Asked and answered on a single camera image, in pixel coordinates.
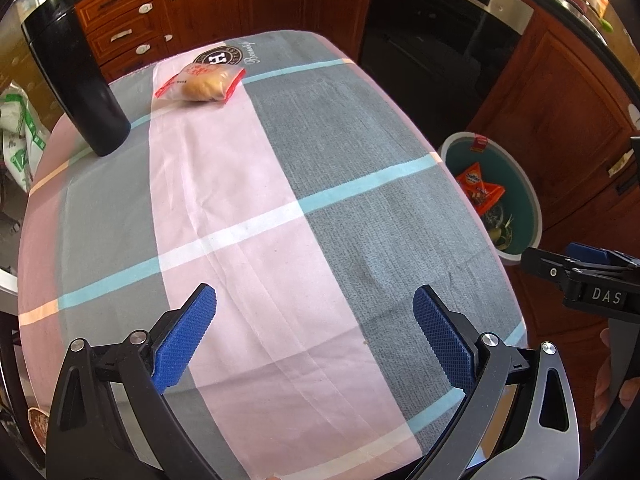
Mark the tall black cylinder container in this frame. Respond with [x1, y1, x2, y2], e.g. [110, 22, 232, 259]
[21, 0, 132, 157]

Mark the wooden kitchen cabinet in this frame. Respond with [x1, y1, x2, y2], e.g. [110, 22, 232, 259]
[75, 0, 640, 401]

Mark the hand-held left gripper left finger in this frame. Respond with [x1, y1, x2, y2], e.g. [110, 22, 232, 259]
[46, 282, 218, 480]

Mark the person's right hand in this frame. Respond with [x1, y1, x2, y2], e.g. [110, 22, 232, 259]
[592, 327, 638, 421]

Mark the teal trash bin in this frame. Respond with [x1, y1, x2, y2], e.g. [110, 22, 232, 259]
[438, 131, 543, 267]

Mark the black built-in oven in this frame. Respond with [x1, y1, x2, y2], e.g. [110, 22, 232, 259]
[360, 0, 533, 111]

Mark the bread in clear packet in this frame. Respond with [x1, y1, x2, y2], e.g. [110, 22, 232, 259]
[154, 62, 247, 105]

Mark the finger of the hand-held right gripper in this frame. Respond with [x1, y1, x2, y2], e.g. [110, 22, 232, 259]
[567, 242, 640, 275]
[521, 247, 581, 288]

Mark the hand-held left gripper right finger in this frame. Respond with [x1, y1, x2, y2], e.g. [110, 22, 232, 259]
[410, 285, 581, 480]

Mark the green corn husk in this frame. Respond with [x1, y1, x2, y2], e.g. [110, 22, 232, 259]
[482, 210, 516, 253]

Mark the green white sack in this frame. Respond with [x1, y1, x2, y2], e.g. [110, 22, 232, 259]
[0, 85, 51, 193]

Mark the orange snack packet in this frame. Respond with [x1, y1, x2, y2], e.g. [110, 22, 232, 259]
[454, 161, 505, 218]

